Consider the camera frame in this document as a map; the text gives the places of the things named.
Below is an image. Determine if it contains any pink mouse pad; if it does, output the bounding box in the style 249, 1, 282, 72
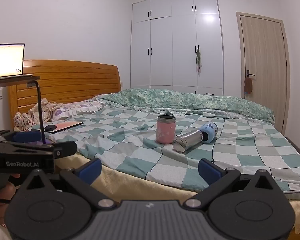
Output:
37, 121, 84, 134

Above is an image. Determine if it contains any yellow mattress pad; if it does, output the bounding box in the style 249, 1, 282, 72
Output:
54, 152, 300, 231

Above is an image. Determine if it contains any purple floral pillow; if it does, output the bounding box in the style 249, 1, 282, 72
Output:
51, 98, 107, 122

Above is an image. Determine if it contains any brown hanging cloth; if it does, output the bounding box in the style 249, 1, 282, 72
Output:
243, 77, 254, 94

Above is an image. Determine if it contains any wooden door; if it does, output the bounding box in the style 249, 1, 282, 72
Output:
235, 11, 291, 136

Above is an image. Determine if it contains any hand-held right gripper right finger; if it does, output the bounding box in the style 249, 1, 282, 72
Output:
184, 158, 281, 209

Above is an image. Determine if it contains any spotted cream cloth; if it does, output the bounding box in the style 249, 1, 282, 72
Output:
13, 112, 37, 132

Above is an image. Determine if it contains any laptop with lit screen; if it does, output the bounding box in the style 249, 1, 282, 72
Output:
0, 43, 26, 80

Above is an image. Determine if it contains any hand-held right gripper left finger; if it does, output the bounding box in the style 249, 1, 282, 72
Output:
19, 158, 117, 210

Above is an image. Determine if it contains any wooden headboard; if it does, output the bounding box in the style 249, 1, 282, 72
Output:
9, 59, 122, 128

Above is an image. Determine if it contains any green hanging ornament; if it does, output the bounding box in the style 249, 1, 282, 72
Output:
194, 49, 203, 74

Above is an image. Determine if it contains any green floral duvet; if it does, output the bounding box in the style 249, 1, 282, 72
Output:
94, 88, 276, 124

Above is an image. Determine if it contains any pink floral cloth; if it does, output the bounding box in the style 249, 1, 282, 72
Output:
27, 99, 63, 126

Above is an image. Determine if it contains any checked green bed sheet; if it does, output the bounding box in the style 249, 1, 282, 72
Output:
44, 104, 300, 194

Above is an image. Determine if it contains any pink steel cup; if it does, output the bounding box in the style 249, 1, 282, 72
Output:
156, 115, 177, 145

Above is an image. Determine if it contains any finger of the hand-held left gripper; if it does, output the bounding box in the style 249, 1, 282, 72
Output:
0, 129, 42, 143
1, 140, 77, 159

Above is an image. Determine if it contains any steel cup with blue lid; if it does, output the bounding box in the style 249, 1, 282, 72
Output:
172, 122, 218, 154

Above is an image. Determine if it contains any black-legged side table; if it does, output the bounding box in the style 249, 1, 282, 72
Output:
0, 74, 47, 146

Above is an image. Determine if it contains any person's left hand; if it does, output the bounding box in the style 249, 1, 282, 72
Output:
0, 174, 21, 225

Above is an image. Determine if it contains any white wardrobe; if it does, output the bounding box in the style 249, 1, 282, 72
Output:
130, 0, 225, 97

